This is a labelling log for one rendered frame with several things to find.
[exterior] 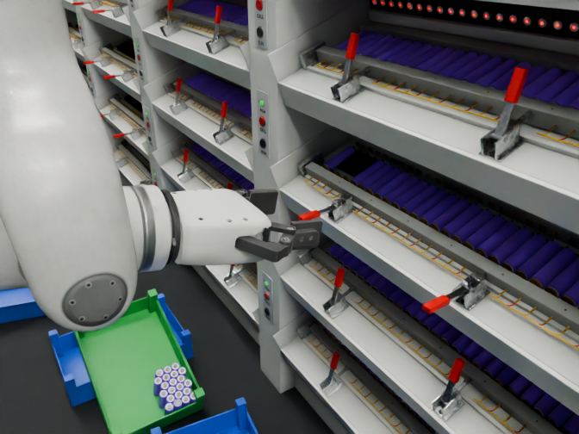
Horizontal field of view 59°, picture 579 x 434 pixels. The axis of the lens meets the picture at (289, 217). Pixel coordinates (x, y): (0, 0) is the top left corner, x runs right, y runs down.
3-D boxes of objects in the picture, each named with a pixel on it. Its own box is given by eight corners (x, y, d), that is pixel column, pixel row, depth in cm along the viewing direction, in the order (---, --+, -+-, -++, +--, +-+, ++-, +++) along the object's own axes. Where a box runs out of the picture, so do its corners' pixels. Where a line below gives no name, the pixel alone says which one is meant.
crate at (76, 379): (71, 407, 118) (65, 382, 114) (54, 355, 133) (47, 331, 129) (194, 357, 132) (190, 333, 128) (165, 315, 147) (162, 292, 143)
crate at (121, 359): (202, 408, 117) (206, 393, 112) (114, 450, 108) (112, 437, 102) (154, 305, 132) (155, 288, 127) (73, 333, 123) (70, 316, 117)
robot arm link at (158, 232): (115, 247, 54) (142, 244, 56) (141, 289, 48) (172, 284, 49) (119, 171, 51) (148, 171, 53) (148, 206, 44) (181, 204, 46)
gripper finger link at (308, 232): (263, 250, 54) (314, 244, 58) (279, 264, 51) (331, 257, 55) (268, 222, 53) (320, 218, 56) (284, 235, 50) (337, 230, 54)
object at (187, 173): (263, 269, 115) (240, 224, 107) (165, 176, 160) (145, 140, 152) (332, 219, 121) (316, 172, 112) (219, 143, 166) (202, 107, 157)
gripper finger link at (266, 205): (215, 207, 62) (262, 205, 66) (227, 218, 60) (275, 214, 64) (219, 182, 61) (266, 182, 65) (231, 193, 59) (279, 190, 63)
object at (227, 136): (261, 189, 106) (236, 133, 97) (158, 115, 151) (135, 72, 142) (335, 138, 111) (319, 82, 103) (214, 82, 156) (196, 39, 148)
